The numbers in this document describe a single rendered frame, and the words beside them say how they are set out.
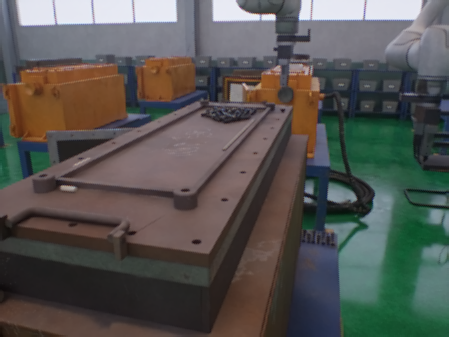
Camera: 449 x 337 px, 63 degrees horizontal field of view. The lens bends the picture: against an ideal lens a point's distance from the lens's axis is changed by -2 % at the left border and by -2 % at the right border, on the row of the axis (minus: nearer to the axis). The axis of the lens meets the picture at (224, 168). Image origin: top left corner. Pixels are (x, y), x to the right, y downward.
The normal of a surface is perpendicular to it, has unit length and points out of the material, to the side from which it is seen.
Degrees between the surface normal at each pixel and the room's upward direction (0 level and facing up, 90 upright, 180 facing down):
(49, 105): 90
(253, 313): 0
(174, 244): 0
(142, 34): 90
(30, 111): 90
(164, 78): 90
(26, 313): 0
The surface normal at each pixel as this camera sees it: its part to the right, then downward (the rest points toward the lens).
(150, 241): 0.00, -0.95
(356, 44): -0.23, 0.31
